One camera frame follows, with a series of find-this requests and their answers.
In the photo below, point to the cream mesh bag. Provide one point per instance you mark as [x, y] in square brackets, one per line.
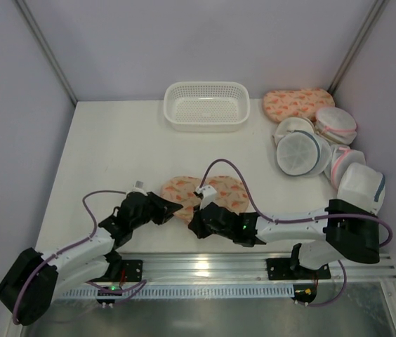
[291, 124]

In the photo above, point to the slotted white cable duct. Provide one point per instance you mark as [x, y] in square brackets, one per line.
[185, 292]

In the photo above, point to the aluminium corner post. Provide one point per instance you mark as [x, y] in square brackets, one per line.
[368, 24]
[35, 30]

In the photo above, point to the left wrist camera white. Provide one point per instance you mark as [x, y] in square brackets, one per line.
[138, 187]

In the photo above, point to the peach floral bag at back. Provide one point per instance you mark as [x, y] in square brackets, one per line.
[279, 105]

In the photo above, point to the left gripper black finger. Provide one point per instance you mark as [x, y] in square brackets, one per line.
[162, 205]
[161, 217]

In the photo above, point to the white mesh bag pink zipper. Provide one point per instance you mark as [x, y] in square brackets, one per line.
[336, 125]

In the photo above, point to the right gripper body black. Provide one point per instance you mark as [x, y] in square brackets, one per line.
[206, 217]

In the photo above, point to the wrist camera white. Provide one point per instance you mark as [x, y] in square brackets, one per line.
[138, 187]
[207, 194]

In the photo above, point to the peach floral laundry bag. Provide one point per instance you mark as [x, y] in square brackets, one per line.
[190, 192]

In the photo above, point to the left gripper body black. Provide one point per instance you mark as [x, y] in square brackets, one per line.
[153, 208]

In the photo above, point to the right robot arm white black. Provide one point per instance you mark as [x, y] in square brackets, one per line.
[338, 231]

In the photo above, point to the white mesh bag pink trim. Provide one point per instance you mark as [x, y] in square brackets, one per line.
[341, 157]

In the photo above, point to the left aluminium corner post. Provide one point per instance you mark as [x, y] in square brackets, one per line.
[35, 30]

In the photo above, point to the right aluminium corner post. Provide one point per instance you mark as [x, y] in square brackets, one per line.
[368, 24]

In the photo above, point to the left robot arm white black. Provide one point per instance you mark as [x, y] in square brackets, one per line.
[37, 278]

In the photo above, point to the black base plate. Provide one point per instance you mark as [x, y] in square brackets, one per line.
[280, 269]
[123, 271]

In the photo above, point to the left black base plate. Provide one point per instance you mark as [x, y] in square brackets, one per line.
[123, 271]

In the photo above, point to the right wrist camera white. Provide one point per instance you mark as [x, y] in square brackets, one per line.
[207, 194]

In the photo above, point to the white perforated plastic basket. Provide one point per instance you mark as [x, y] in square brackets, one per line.
[206, 106]

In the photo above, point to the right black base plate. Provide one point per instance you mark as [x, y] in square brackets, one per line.
[280, 269]

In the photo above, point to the aluminium mounting rail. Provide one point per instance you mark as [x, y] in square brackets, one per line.
[182, 268]

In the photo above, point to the white mesh bag blue zipper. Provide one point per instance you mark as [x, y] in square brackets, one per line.
[303, 154]

